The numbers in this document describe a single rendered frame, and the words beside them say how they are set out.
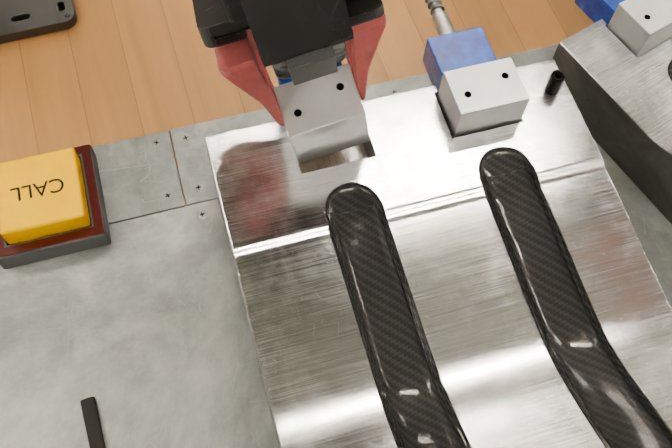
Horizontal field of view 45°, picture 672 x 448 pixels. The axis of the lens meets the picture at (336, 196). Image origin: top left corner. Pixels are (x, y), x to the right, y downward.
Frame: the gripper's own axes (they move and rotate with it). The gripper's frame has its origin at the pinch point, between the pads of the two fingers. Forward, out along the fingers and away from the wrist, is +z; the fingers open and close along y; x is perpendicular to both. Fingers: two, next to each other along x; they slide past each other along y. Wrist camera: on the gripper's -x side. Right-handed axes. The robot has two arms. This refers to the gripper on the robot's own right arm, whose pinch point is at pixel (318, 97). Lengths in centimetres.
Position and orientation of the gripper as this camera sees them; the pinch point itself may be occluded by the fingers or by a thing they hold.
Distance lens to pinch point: 51.4
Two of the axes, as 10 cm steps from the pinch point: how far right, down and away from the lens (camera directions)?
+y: 9.5, -3.1, 0.0
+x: -2.1, -6.7, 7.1
